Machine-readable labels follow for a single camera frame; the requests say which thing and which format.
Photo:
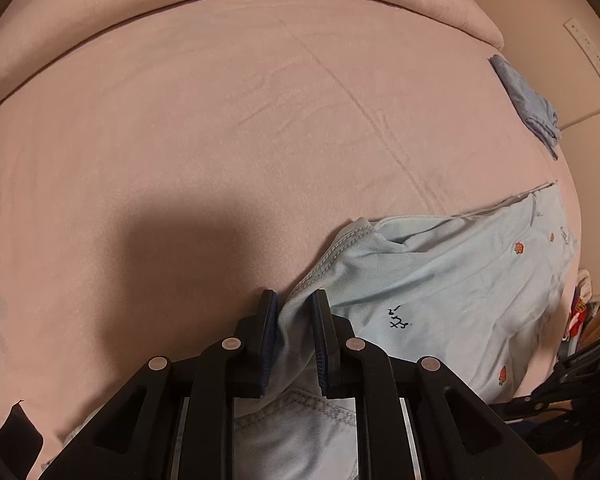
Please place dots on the colourful printed item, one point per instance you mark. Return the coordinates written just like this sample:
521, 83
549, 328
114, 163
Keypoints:
577, 305

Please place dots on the light blue strawberry print pants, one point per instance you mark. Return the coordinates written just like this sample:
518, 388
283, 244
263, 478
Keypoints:
455, 280

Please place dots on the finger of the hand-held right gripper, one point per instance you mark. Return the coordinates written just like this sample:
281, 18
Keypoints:
535, 397

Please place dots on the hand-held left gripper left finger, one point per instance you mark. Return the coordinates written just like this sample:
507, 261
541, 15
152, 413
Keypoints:
267, 325

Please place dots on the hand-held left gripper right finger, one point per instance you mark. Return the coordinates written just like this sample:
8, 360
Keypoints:
322, 345

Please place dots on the folded light blue denim garment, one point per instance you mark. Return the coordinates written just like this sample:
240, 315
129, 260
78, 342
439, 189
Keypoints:
527, 95

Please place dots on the black cloth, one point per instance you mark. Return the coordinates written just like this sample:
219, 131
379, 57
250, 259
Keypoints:
17, 432

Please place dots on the white wall power strip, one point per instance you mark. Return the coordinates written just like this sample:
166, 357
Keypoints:
595, 55

